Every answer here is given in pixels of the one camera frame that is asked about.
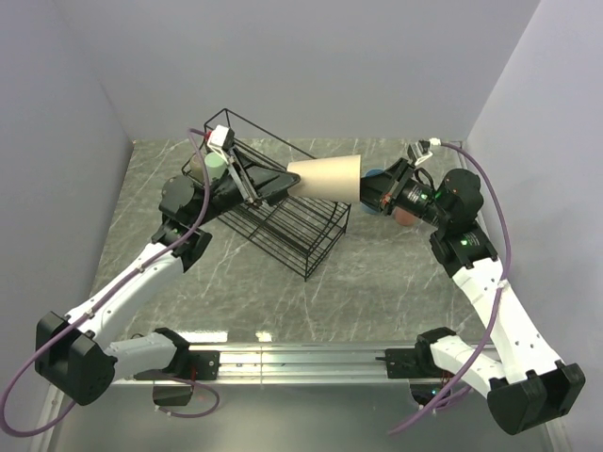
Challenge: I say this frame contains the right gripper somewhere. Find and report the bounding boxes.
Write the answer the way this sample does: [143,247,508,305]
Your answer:
[342,158,449,229]

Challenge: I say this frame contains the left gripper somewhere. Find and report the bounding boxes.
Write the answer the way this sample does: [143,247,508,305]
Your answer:
[193,147,304,227]

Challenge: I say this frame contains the beige plastic tumbler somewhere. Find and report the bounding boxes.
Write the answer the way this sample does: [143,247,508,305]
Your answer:
[287,154,362,203]

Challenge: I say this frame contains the green tumbler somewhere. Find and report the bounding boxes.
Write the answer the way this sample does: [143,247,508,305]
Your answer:
[204,152,227,183]

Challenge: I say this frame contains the beige ceramic mug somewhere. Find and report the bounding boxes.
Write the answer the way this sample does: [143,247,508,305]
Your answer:
[189,154,204,182]

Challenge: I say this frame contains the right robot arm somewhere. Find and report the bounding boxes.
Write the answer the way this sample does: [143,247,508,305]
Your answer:
[360,159,585,435]

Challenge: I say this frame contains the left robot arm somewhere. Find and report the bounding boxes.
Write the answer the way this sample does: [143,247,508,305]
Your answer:
[35,147,301,406]

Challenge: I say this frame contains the blue plastic tumbler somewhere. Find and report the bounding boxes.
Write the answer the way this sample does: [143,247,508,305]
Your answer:
[360,169,384,215]

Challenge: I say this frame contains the salmon pink plastic tumbler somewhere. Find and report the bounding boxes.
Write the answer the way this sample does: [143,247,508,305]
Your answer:
[393,208,417,227]

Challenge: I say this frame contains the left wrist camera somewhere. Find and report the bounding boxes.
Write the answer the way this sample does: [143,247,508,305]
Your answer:
[206,125,235,163]

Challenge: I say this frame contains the aluminium side rail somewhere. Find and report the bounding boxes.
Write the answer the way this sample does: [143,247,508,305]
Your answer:
[450,142,467,169]

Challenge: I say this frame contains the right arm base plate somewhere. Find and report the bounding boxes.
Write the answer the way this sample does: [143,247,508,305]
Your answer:
[375,347,426,379]

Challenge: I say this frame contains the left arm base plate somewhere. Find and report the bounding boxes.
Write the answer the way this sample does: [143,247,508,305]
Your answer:
[162,349,220,381]

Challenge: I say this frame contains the aluminium mounting rail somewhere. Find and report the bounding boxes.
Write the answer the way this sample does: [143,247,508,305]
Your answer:
[117,343,500,383]

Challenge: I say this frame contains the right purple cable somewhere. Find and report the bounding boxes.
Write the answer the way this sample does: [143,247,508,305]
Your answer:
[386,138,513,435]

